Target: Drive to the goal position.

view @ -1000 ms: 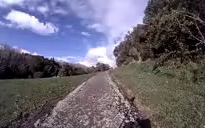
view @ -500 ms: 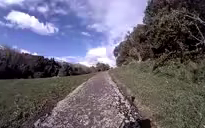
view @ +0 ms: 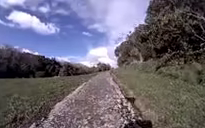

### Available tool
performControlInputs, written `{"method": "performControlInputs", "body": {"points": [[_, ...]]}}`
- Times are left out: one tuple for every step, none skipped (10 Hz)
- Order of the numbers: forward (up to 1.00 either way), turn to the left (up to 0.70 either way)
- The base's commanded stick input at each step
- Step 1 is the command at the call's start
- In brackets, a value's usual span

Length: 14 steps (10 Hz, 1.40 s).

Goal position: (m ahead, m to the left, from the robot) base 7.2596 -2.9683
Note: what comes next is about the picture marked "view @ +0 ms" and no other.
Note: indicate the grey gravel path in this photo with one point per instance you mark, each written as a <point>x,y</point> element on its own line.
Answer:
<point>93,103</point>

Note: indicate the weedy grass verge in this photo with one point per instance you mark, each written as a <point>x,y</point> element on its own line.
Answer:
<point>170,100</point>

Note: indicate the tall wood beside verge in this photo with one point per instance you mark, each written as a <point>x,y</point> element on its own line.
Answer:
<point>176,30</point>

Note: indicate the dark wood beyond field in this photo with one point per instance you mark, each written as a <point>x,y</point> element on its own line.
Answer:
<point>20,65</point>

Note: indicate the green grass field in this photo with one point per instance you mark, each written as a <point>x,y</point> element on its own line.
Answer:
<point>20,95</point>

